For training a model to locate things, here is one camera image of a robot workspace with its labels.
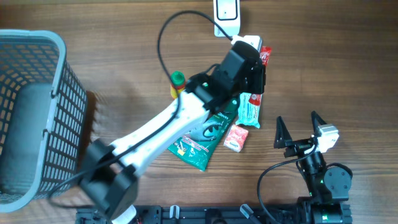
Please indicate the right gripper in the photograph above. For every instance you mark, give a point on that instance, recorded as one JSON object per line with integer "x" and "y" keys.
{"x": 283, "y": 139}

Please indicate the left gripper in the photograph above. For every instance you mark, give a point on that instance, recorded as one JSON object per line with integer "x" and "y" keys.
{"x": 259, "y": 84}

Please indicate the red snack bar wrapper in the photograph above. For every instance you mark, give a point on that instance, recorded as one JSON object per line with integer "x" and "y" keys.
{"x": 265, "y": 53}

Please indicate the light green tissue packet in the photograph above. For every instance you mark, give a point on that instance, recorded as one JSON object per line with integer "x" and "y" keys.
{"x": 249, "y": 110}

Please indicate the red white small packet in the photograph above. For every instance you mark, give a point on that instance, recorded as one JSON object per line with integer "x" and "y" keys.
{"x": 236, "y": 138}

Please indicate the red yellow sauce bottle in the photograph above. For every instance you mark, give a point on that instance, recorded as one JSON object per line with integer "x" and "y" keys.
{"x": 178, "y": 84}

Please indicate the green 3M glove packet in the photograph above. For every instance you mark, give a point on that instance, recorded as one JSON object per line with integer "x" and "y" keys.
{"x": 198, "y": 145}

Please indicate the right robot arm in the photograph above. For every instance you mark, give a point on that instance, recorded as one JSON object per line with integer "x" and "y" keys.
{"x": 328, "y": 184}

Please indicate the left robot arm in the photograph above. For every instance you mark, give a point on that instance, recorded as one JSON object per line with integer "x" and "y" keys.
{"x": 111, "y": 172}

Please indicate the white barcode scanner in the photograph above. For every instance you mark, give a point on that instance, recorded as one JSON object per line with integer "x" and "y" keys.
{"x": 227, "y": 15}

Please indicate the grey plastic mesh basket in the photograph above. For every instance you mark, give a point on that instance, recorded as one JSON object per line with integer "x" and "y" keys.
{"x": 43, "y": 108}

